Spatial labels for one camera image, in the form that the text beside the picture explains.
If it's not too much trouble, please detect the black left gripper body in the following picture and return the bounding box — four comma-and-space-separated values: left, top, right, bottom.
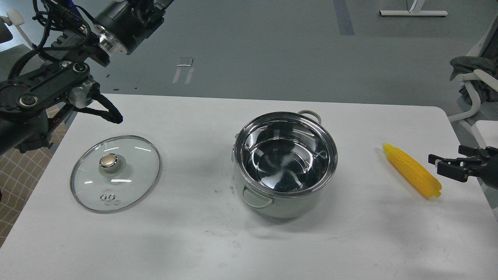
93, 0, 173, 56

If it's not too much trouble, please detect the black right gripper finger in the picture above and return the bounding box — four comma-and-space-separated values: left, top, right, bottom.
428, 145, 491, 165
437, 161, 483, 182

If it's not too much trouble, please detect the yellow toy corn cob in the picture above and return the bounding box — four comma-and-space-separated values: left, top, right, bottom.
382, 142, 442, 198

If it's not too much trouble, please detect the glass pot lid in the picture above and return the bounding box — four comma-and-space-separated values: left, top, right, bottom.
69, 135, 162, 214

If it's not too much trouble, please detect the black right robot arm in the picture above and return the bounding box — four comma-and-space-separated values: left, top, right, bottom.
428, 145, 498, 189

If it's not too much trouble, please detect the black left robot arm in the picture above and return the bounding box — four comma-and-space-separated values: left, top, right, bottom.
0, 0, 172, 154

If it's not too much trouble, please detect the stainless steel pot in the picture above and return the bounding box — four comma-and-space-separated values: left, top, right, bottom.
231, 110, 338, 219

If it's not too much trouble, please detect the white chair with grey cloth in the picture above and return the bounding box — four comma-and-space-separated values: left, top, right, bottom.
448, 21, 497, 147

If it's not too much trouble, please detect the grey office chair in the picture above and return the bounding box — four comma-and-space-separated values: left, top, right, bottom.
0, 9, 35, 50

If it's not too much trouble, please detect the white desk leg base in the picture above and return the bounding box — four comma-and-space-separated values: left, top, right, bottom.
379, 0, 449, 17

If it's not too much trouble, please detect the beige checkered cloth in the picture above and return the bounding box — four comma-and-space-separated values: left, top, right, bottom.
0, 122, 67, 245

